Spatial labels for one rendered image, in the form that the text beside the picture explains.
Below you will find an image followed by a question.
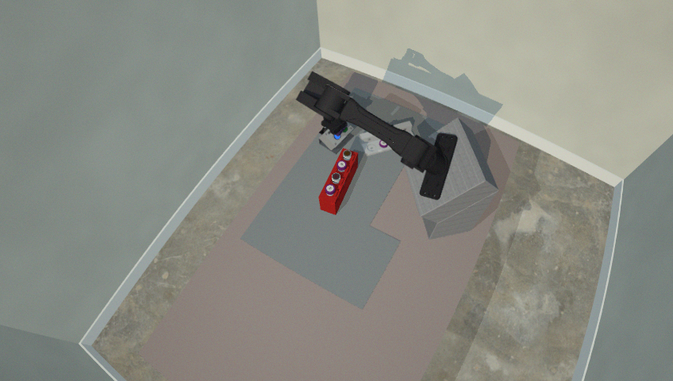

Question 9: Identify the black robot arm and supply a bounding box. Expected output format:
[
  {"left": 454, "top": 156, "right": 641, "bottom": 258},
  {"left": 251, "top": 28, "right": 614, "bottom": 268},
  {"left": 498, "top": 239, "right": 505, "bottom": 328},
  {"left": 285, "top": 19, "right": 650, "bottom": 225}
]
[{"left": 296, "top": 71, "right": 458, "bottom": 200}]

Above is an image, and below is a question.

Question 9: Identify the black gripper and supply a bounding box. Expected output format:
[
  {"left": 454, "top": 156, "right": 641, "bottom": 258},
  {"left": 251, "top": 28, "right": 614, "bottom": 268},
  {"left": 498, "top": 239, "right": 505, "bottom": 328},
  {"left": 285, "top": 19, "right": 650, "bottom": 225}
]
[{"left": 321, "top": 118, "right": 348, "bottom": 137}]

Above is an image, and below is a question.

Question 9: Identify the grey flat mat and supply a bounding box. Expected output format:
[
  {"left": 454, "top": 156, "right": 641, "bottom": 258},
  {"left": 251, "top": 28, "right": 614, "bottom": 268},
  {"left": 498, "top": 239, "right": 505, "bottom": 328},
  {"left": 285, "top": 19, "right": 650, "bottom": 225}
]
[{"left": 241, "top": 88, "right": 445, "bottom": 309}]

